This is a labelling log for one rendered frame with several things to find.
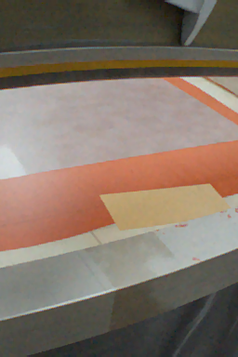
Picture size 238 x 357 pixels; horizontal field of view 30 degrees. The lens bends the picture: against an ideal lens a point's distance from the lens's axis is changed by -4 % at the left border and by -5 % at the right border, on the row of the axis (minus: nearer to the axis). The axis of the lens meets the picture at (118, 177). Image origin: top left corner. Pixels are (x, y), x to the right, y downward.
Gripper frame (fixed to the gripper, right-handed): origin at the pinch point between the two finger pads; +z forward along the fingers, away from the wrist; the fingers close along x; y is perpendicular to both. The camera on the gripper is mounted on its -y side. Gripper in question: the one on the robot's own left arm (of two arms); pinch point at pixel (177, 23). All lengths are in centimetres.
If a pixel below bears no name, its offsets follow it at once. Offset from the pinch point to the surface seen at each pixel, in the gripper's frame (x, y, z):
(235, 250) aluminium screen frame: 14.6, 3.6, 10.8
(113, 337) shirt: 5.4, 4.9, 29.0
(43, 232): 4.6, 12.2, 14.2
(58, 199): 1.0, 9.5, 14.2
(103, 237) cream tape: 6.6, 8.4, 14.1
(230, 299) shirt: 3.8, -14.0, 33.3
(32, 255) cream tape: 6.7, 13.9, 14.2
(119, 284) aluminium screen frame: 14.3, 12.0, 10.7
